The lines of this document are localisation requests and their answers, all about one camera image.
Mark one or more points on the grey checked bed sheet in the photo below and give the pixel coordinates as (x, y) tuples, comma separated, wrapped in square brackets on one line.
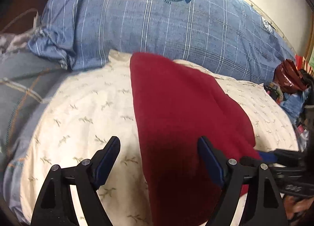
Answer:
[(17, 88)]

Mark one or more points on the grey patterned cloth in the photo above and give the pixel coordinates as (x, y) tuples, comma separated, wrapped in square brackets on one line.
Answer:
[(14, 41)]

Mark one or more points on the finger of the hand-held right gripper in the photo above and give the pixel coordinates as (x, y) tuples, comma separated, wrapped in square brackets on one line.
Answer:
[(268, 156)]

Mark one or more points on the shiny red bag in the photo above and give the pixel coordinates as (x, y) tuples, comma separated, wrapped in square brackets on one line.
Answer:
[(288, 76)]

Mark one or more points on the person's right hand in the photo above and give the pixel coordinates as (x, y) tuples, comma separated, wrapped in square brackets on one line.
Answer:
[(298, 207)]

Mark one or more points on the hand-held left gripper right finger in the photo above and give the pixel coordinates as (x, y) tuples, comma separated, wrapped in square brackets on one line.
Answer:
[(212, 159)]

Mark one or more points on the blue plaid pillow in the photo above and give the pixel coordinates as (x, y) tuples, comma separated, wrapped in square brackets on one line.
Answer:
[(147, 25)]

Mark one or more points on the dark red garment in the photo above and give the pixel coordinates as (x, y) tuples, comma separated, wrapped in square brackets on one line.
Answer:
[(176, 108)]

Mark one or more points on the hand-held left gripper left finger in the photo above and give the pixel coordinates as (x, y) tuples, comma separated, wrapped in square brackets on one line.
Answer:
[(108, 157)]

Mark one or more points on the cream leaf-print blanket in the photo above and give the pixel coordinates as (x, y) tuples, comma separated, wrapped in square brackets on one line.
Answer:
[(93, 108)]

